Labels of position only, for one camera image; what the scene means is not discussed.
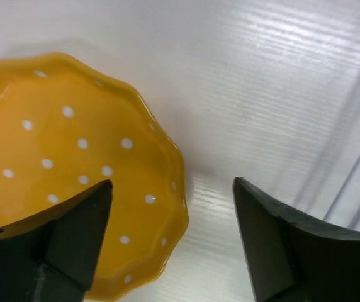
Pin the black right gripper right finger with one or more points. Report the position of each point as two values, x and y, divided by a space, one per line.
292 256

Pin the yellow polka dot plate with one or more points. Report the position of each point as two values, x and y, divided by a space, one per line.
65 127

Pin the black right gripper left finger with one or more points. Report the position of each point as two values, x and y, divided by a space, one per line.
52 255

